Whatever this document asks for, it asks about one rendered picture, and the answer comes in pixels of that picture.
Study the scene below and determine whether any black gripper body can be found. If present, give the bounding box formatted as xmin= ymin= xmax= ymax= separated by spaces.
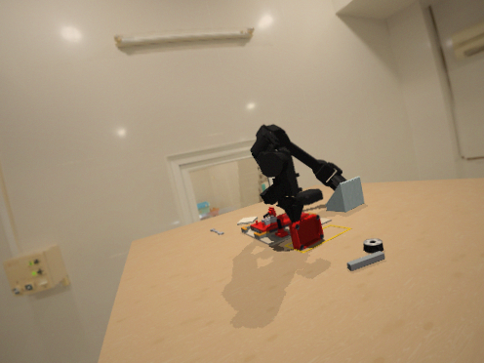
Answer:
xmin=272 ymin=170 xmax=323 ymax=206

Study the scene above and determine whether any cream square tile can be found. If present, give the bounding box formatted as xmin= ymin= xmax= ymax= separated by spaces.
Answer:
xmin=237 ymin=217 xmax=258 ymax=225

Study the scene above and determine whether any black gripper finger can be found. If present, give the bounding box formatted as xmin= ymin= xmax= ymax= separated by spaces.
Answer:
xmin=276 ymin=203 xmax=293 ymax=222
xmin=286 ymin=204 xmax=303 ymax=222

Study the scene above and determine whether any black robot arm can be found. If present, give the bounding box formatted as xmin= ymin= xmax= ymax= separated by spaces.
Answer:
xmin=250 ymin=125 xmax=347 ymax=205

